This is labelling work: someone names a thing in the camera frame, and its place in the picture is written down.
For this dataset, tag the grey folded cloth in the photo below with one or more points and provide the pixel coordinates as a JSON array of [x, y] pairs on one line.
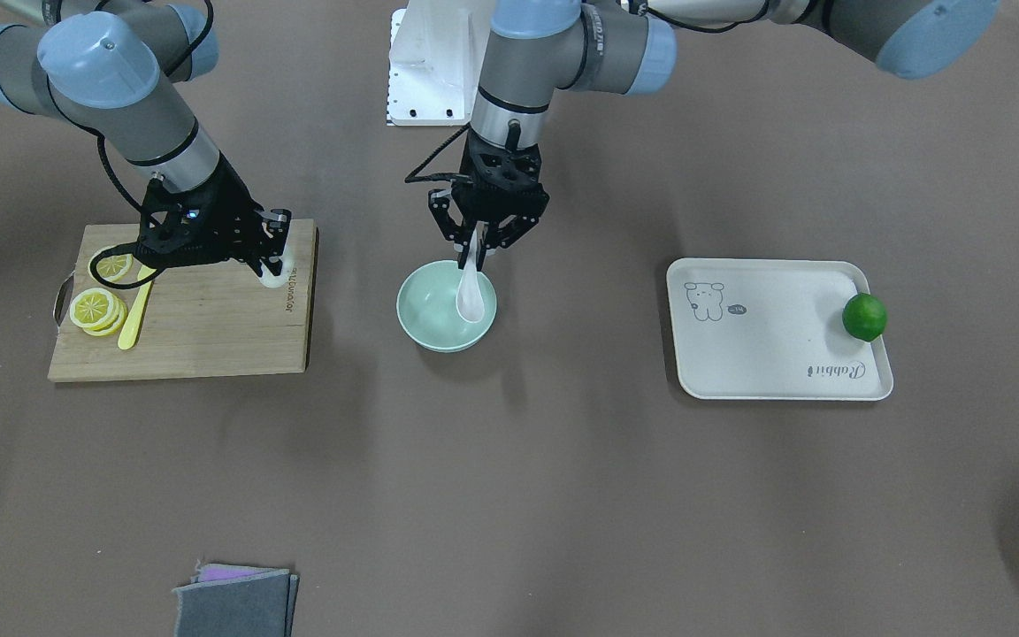
[[237, 600]]

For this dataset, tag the single lemon slice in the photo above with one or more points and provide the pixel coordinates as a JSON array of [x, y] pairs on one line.
[[110, 269]]

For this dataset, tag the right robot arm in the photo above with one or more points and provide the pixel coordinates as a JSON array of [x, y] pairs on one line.
[[110, 68]]

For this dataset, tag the beige rabbit tray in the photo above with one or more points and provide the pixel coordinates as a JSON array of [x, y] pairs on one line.
[[770, 329]]

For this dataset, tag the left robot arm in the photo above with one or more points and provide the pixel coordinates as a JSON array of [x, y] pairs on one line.
[[629, 48]]

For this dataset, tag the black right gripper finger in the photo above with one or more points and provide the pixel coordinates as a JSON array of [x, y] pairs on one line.
[[276, 223], [273, 268]]

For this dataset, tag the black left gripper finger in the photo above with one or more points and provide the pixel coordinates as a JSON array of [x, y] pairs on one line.
[[463, 249], [481, 246]]

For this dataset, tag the green lime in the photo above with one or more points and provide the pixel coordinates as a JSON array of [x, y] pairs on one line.
[[864, 317]]

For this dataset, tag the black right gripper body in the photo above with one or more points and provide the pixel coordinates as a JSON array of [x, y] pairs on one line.
[[228, 205]]

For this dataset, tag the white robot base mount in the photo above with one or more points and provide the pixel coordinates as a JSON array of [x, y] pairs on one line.
[[436, 53]]

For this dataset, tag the white steamed bun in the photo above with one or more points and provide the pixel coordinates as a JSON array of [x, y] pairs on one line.
[[273, 281]]

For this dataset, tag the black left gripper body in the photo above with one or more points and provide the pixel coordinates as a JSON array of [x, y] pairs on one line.
[[447, 215]]

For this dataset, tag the yellow plastic knife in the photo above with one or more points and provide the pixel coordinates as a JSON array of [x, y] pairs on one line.
[[132, 327]]

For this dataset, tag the white ceramic spoon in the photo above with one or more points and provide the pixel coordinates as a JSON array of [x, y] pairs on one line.
[[470, 304]]

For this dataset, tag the mint green bowl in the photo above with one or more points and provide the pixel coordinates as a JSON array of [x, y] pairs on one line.
[[426, 308]]

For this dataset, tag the bamboo cutting board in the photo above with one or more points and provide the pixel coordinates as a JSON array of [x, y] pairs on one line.
[[205, 321]]

